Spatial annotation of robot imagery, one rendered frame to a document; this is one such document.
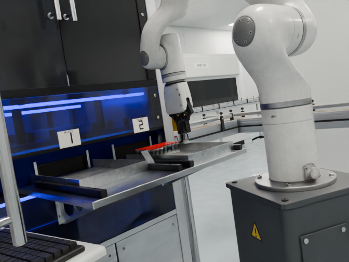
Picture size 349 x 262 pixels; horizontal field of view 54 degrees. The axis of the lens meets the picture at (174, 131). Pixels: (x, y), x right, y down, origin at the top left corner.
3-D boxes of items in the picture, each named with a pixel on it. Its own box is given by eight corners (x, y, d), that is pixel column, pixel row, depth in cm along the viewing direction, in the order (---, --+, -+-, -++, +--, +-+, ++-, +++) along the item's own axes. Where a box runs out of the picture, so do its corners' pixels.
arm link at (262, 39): (322, 101, 82) (311, -1, 80) (274, 110, 71) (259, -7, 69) (280, 105, 91) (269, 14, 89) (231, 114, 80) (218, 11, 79)
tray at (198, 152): (126, 163, 138) (125, 154, 137) (172, 150, 156) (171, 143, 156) (189, 165, 114) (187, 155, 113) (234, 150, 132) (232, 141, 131)
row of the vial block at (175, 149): (146, 160, 135) (144, 149, 135) (177, 152, 148) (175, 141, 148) (149, 161, 134) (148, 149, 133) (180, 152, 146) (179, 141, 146)
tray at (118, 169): (31, 184, 122) (29, 174, 121) (94, 167, 140) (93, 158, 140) (80, 192, 98) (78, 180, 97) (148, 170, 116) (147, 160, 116)
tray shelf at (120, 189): (18, 193, 118) (17, 188, 118) (163, 152, 167) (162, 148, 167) (93, 209, 84) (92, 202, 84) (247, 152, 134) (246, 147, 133)
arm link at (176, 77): (156, 77, 118) (157, 86, 118) (171, 73, 111) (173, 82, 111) (174, 75, 123) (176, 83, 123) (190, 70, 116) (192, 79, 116)
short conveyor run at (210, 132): (164, 155, 169) (159, 124, 168) (144, 155, 180) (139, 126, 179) (240, 133, 218) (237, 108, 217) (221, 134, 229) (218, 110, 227)
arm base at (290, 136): (356, 179, 78) (347, 99, 77) (286, 197, 73) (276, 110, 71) (300, 168, 96) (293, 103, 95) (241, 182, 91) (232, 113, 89)
